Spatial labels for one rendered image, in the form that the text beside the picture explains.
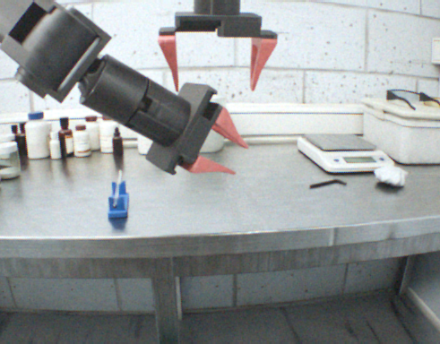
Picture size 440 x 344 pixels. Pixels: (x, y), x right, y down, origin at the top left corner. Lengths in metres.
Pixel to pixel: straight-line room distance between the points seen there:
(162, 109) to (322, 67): 0.95
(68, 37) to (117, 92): 0.07
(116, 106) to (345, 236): 0.43
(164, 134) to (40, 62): 0.14
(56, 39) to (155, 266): 0.42
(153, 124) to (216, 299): 1.17
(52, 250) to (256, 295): 1.03
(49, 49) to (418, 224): 0.63
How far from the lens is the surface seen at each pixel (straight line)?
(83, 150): 1.08
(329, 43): 1.30
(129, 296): 1.49
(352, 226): 0.65
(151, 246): 0.59
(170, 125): 0.39
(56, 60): 0.36
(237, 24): 0.45
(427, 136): 1.07
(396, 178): 0.84
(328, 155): 0.94
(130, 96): 0.37
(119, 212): 0.65
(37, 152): 1.12
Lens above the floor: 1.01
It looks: 17 degrees down
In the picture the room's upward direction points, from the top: straight up
